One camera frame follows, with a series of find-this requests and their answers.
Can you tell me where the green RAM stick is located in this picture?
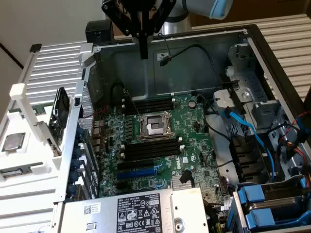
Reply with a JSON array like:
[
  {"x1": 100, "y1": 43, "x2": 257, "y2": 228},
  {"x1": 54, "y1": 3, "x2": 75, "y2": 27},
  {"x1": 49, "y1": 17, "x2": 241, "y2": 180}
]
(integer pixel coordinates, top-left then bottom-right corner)
[
  {"x1": 30, "y1": 104, "x2": 53, "y2": 115},
  {"x1": 0, "y1": 167, "x2": 34, "y2": 176}
]

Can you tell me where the square silver CPU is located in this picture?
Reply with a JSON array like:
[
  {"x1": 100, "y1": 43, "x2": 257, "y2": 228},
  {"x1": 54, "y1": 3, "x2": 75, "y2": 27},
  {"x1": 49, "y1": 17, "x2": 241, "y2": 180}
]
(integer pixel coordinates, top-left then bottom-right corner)
[{"x1": 1, "y1": 132, "x2": 26, "y2": 153}]

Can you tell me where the white parts rack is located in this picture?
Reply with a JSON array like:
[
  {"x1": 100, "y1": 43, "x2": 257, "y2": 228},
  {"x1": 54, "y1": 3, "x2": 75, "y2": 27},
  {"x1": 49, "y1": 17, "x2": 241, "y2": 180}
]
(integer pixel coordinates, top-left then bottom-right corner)
[{"x1": 0, "y1": 83, "x2": 73, "y2": 190}]

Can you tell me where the black graphics card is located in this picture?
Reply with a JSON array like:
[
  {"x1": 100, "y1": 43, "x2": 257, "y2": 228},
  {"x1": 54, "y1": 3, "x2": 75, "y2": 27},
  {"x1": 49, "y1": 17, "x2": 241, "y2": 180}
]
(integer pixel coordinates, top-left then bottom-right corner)
[{"x1": 48, "y1": 86, "x2": 72, "y2": 157}]

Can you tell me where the silver CPU socket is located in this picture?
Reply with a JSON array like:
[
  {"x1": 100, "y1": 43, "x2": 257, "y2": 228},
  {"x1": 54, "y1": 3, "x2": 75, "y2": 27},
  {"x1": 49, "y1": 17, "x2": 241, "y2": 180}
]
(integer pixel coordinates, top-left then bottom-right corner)
[{"x1": 136, "y1": 110, "x2": 175, "y2": 143}]

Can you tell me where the thin metal locking lever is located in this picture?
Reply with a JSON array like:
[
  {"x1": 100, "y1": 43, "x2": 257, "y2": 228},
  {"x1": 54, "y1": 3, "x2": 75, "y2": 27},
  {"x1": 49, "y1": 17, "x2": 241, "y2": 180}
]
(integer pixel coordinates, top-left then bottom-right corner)
[{"x1": 124, "y1": 89, "x2": 141, "y2": 116}]

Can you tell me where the green motherboard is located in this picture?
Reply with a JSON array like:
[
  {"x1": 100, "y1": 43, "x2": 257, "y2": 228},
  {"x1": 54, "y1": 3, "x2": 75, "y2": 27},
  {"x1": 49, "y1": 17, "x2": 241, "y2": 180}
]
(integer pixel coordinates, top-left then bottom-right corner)
[{"x1": 92, "y1": 93, "x2": 228, "y2": 204}]

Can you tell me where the silver power supply unit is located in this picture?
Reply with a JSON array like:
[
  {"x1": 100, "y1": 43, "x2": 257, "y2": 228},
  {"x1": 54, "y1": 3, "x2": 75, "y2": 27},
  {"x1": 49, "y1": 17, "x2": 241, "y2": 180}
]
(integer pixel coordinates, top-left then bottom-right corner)
[{"x1": 57, "y1": 186, "x2": 209, "y2": 233}]

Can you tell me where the plain cardboard box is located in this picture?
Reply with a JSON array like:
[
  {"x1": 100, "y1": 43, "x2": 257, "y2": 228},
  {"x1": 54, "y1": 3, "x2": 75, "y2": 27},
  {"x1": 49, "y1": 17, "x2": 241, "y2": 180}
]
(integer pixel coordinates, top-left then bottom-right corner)
[{"x1": 189, "y1": 0, "x2": 309, "y2": 26}]

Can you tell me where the small black box device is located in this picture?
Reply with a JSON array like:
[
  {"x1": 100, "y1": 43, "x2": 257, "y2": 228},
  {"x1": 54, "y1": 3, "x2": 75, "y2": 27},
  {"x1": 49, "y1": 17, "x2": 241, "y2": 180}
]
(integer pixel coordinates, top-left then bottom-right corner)
[{"x1": 86, "y1": 20, "x2": 114, "y2": 42}]

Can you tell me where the looped black wire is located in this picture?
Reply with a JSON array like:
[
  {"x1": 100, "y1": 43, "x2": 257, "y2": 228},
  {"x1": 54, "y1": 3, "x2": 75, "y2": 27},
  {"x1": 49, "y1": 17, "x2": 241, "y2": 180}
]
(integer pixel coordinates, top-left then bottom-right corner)
[{"x1": 110, "y1": 82, "x2": 127, "y2": 106}]

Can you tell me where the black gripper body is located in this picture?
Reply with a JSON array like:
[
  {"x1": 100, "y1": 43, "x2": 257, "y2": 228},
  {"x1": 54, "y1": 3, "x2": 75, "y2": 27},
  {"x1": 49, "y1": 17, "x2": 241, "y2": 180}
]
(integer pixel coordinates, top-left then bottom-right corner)
[{"x1": 104, "y1": 0, "x2": 175, "y2": 8}]

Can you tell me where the black plug on motherboard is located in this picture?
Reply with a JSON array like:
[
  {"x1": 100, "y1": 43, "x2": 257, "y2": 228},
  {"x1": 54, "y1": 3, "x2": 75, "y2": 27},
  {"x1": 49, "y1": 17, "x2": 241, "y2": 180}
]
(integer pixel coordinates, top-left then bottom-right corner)
[{"x1": 179, "y1": 169, "x2": 194, "y2": 185}]

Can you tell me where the flat blue disk wire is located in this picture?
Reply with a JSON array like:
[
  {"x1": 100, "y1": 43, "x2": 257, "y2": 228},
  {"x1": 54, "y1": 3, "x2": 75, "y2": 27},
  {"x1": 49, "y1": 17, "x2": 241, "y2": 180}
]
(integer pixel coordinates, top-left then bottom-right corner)
[{"x1": 222, "y1": 106, "x2": 279, "y2": 182}]

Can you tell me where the coloured power wire bundle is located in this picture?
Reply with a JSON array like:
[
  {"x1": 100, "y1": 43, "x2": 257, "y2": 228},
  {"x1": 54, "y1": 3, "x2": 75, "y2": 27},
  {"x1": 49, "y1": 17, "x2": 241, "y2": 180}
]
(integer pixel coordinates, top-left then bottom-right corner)
[{"x1": 278, "y1": 113, "x2": 311, "y2": 185}]

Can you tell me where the twisted red black wire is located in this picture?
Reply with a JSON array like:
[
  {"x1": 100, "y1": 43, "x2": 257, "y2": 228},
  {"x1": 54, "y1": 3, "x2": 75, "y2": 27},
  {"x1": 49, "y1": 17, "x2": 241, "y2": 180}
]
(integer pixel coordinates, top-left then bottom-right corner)
[{"x1": 79, "y1": 108, "x2": 109, "y2": 119}]

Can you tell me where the silver finned heatsink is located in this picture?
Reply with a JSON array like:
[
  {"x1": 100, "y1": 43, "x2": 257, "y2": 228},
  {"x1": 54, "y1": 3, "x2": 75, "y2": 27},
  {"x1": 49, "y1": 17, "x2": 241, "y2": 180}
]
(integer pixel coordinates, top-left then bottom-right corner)
[{"x1": 172, "y1": 181, "x2": 200, "y2": 193}]

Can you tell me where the long blue expansion slot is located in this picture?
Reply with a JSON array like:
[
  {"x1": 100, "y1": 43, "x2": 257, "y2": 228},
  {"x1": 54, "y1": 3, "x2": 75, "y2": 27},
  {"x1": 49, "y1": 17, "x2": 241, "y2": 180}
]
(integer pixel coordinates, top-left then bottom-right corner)
[{"x1": 116, "y1": 167, "x2": 158, "y2": 180}]

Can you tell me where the black wire with connector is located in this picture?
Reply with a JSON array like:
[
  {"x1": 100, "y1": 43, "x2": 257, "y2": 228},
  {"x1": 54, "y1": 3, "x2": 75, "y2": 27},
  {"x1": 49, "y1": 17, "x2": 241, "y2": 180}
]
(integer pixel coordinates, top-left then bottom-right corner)
[{"x1": 159, "y1": 33, "x2": 226, "y2": 84}]

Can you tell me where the long black expansion slot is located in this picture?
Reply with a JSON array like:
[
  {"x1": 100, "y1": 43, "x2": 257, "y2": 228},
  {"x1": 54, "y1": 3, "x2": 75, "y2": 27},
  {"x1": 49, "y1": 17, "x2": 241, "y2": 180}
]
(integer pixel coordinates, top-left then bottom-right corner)
[{"x1": 117, "y1": 159, "x2": 156, "y2": 171}]

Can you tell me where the long black wire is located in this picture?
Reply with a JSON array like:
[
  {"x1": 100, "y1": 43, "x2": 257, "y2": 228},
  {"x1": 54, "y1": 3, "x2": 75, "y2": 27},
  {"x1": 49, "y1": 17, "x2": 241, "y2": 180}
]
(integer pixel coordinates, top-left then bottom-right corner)
[{"x1": 198, "y1": 94, "x2": 233, "y2": 143}]

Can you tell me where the disk bay with blue rails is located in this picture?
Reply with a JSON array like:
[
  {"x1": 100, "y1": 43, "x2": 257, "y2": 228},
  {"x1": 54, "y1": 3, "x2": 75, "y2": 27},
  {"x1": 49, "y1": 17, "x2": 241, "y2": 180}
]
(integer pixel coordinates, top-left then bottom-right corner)
[{"x1": 229, "y1": 178, "x2": 311, "y2": 233}]

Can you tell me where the grey metal PC case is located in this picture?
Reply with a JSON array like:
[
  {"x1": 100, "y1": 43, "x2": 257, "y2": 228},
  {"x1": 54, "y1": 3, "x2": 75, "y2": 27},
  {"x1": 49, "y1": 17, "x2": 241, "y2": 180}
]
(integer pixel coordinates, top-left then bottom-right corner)
[{"x1": 52, "y1": 23, "x2": 311, "y2": 233}]

